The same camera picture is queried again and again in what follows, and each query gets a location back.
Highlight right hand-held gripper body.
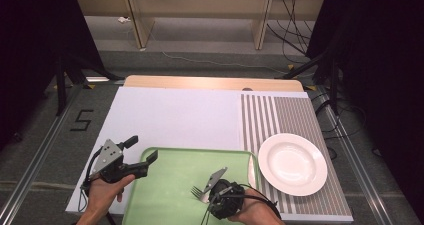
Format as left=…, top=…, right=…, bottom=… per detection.
left=203, top=166, right=247, bottom=221

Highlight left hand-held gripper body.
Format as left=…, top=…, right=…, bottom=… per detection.
left=88, top=138, right=149, bottom=185

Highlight silver fork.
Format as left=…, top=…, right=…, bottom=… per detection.
left=190, top=184, right=212, bottom=205

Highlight silver table knife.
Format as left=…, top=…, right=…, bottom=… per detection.
left=247, top=162, right=259, bottom=190

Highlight green plastic tray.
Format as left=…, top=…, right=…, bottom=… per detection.
left=122, top=147, right=261, bottom=225

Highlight person's right hand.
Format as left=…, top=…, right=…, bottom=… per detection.
left=227, top=188, right=278, bottom=225

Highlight person's left hand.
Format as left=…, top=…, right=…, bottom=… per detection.
left=85, top=174, right=137, bottom=216

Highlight white table cover sheet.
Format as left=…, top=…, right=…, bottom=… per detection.
left=65, top=86, right=245, bottom=217

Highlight white round plate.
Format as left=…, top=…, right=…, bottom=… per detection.
left=257, top=132, right=329, bottom=197

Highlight black metal stand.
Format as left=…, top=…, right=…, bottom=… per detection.
left=54, top=50, right=125, bottom=117
left=274, top=47, right=342, bottom=117

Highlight grey striped placemat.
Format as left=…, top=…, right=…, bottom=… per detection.
left=239, top=92, right=355, bottom=223

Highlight black curtain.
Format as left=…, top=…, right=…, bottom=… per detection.
left=0, top=0, right=106, bottom=153
left=305, top=0, right=424, bottom=216

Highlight light wooden shelf unit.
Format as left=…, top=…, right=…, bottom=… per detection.
left=73, top=0, right=327, bottom=51

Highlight left hand-held gripper cable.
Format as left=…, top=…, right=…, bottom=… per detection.
left=75, top=148, right=103, bottom=215

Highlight hand-held gripper cable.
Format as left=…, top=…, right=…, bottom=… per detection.
left=75, top=148, right=103, bottom=215
left=199, top=183, right=283, bottom=225

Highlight right hand-held gripper cable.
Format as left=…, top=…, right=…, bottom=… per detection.
left=199, top=183, right=283, bottom=225

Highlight aluminium floor rail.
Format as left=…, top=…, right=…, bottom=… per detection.
left=0, top=84, right=84, bottom=225
left=313, top=88, right=393, bottom=225

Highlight black floor cables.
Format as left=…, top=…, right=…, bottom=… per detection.
left=311, top=90, right=383, bottom=161

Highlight bundle of black cables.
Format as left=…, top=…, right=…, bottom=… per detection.
left=265, top=0, right=316, bottom=57

